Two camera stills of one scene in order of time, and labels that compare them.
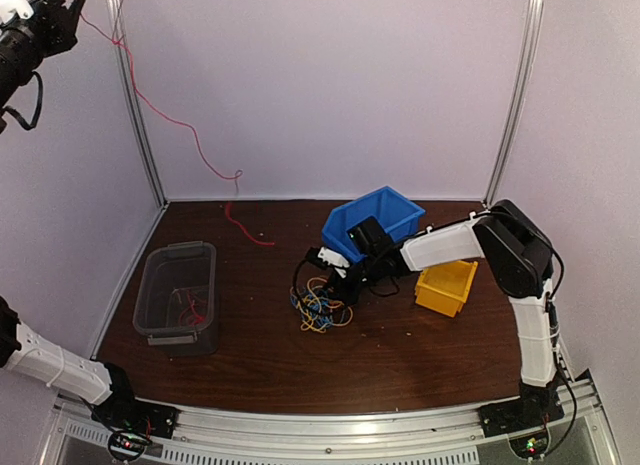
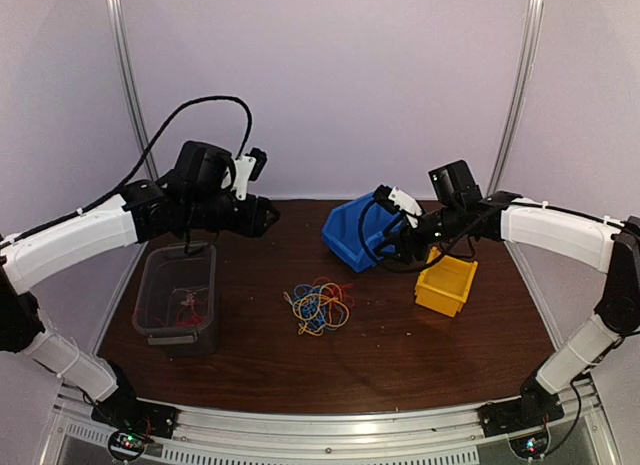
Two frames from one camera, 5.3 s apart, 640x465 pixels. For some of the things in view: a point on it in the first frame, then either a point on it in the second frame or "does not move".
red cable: [183, 123] → [134, 314]
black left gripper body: [55, 35] → [243, 224]
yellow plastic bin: [445, 287] does not move
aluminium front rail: [578, 434] does not move
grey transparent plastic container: [175, 304] does not move
